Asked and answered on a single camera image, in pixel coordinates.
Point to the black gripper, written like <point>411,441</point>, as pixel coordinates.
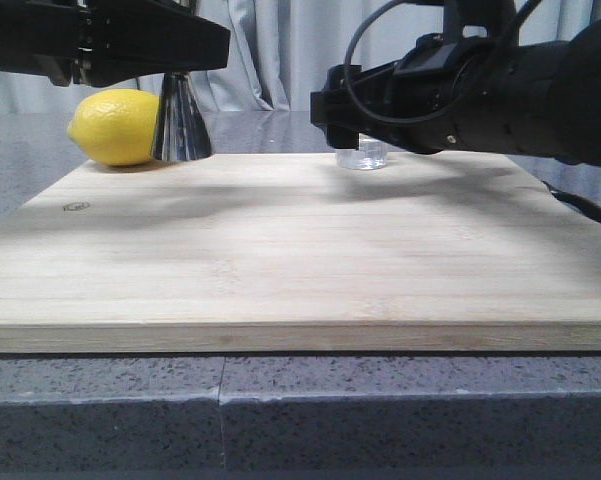
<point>441,95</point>
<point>101,43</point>

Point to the clear glass beaker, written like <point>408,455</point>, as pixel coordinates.
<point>370,154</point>

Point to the steel double jigger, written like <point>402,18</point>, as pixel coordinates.
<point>180,132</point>

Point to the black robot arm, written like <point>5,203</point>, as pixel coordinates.
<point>553,89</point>

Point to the grey curtain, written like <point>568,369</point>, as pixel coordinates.
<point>281,50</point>

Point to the yellow lemon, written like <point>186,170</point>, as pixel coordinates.
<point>116,127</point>

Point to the wooden cutting board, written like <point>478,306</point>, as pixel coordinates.
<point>289,252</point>

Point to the black cutting board handle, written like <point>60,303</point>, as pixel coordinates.
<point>578,203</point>

